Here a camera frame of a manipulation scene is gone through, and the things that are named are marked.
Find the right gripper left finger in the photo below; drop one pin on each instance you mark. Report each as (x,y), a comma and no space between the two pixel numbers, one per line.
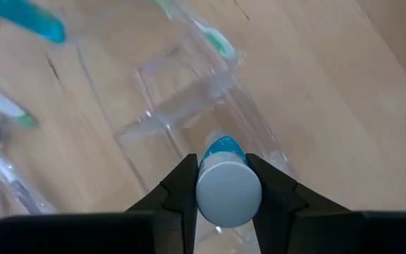
(175,197)

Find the green toothbrush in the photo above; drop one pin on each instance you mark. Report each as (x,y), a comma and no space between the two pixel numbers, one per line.
(220,42)
(2,106)

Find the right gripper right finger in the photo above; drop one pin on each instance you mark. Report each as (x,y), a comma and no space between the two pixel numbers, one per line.
(280,204)

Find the clear acrylic organizer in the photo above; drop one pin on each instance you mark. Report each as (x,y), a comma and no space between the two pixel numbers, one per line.
(175,88)

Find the teal mouthwash bottle white cap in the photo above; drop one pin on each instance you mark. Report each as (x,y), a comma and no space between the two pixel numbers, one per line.
(227,194)

